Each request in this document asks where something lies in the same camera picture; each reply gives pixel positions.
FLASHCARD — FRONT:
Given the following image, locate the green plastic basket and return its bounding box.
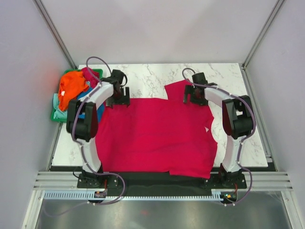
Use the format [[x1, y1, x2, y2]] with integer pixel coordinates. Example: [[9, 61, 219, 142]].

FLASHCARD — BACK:
[[51, 68, 103, 123]]

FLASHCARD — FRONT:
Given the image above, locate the magenta t shirt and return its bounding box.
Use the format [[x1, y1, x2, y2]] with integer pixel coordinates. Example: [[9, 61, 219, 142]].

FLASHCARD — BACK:
[[81, 67, 100, 88], [96, 80, 217, 179]]

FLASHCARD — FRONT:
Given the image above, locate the orange t shirt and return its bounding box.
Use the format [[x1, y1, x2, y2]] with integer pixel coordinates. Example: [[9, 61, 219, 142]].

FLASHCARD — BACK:
[[58, 71, 89, 111]]

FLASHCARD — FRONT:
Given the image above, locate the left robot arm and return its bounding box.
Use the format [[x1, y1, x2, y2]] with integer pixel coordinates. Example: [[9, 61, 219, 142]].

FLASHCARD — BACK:
[[66, 70, 130, 187]]

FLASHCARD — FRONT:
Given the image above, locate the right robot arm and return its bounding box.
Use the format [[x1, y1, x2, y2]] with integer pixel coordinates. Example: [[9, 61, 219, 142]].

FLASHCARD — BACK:
[[182, 68, 256, 188]]

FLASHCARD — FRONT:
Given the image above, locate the blue t shirt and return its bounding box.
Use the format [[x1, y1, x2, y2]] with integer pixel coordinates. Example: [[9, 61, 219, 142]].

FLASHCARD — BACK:
[[77, 87, 93, 119]]

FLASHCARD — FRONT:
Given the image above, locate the light teal t shirt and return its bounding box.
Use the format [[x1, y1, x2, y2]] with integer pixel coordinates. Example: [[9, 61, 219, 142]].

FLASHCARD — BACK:
[[52, 93, 67, 121]]

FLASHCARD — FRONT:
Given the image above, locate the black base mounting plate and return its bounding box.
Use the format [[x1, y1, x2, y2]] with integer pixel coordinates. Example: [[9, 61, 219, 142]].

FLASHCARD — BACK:
[[77, 172, 242, 196]]

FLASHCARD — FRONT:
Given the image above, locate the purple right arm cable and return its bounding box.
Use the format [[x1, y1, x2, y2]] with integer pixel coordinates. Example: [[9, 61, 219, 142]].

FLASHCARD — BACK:
[[182, 68, 257, 206]]

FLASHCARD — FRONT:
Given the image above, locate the right side aluminium rail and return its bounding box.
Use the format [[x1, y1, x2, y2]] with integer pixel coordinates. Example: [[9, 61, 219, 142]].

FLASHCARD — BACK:
[[239, 64, 278, 172]]

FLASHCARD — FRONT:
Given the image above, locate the left aluminium corner post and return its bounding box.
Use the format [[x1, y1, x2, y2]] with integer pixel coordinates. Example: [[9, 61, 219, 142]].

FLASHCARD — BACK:
[[33, 0, 77, 69]]

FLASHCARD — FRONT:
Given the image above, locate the aluminium corner post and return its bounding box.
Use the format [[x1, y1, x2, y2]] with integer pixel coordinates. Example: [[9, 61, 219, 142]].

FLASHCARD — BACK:
[[33, 0, 77, 69], [240, 0, 285, 71]]

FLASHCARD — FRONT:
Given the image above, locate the white slotted cable duct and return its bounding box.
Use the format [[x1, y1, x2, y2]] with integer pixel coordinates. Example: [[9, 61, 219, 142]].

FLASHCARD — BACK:
[[43, 190, 223, 201]]

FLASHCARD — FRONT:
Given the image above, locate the right aluminium corner post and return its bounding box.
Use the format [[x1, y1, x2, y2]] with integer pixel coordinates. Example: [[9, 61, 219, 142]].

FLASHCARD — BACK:
[[240, 0, 285, 71]]

